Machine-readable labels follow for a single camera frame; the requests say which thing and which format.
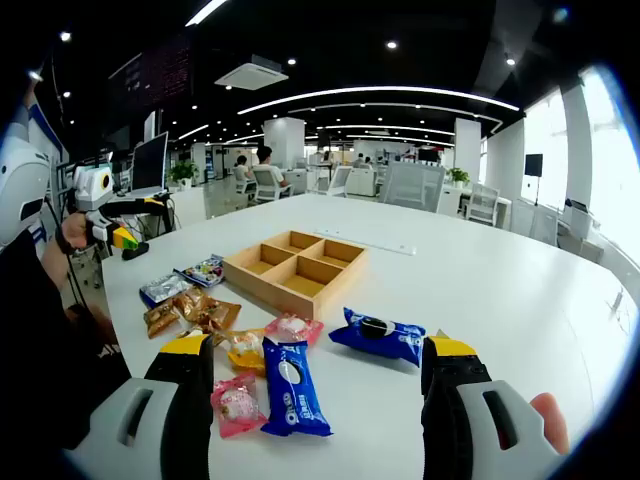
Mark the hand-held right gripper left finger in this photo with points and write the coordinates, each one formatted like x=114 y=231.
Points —
x=185 y=400

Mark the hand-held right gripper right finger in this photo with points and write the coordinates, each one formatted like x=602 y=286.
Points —
x=450 y=400

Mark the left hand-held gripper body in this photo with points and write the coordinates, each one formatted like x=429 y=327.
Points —
x=90 y=187

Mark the red snack packet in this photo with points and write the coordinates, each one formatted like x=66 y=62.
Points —
x=235 y=405

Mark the silver blue candy packet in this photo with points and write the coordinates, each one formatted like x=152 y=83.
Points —
x=165 y=289

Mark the golden mixed nuts packet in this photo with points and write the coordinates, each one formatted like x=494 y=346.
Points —
x=190 y=299
x=161 y=320
x=222 y=314
x=200 y=322

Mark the yellow marshmallow packet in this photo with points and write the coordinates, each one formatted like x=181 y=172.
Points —
x=247 y=350

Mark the blue cookie packet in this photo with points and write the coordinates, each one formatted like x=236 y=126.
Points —
x=295 y=385
x=380 y=340

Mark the silver blue snack packets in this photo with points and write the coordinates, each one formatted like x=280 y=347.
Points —
x=202 y=270

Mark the wooden divided container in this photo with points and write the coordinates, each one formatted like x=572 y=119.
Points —
x=270 y=290

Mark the person's left hand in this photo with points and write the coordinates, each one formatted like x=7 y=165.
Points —
x=75 y=232

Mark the person's right hand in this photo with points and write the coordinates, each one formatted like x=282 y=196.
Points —
x=552 y=422

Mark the black oval object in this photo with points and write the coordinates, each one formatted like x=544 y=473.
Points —
x=135 y=252

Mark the black tripod stand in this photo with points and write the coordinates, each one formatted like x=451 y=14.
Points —
x=167 y=220

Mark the open silver laptop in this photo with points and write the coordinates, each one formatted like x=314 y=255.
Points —
x=149 y=167

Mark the black wristband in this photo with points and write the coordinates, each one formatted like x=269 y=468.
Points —
x=62 y=242

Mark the green potted plant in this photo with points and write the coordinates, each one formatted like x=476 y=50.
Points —
x=457 y=176
x=182 y=172

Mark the white table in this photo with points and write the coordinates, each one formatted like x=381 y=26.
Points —
x=450 y=300

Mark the dark hanging display board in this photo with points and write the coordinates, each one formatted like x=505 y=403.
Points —
x=160 y=75

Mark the white office chair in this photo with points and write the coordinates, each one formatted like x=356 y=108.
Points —
x=482 y=205
x=265 y=187

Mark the person's dark clothing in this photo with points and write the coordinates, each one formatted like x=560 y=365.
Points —
x=40 y=350

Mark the white power strip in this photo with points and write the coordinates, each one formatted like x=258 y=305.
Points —
x=370 y=242

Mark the ceiling air conditioner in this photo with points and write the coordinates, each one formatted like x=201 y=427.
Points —
x=252 y=74

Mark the grey mesh office chair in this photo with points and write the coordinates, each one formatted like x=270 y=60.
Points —
x=412 y=187

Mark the white printer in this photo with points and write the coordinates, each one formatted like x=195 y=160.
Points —
x=577 y=217

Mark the black monitor on stand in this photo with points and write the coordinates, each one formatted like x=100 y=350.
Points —
x=533 y=164

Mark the blue white wall poster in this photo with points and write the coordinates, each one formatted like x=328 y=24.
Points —
x=40 y=125

